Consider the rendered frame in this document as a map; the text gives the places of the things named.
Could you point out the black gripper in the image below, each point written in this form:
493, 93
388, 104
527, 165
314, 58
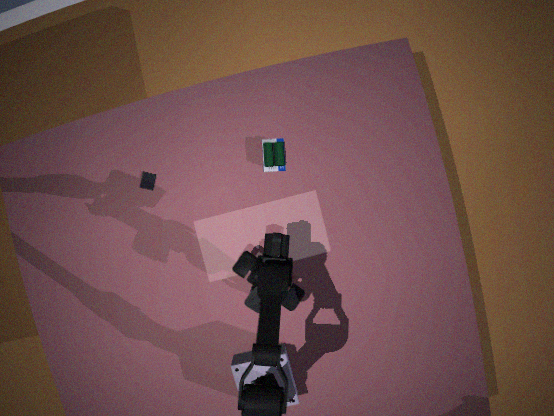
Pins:
246, 262

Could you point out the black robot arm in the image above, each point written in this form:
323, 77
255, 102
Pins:
271, 275

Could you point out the dark green cylinder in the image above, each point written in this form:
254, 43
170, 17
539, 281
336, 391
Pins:
273, 155

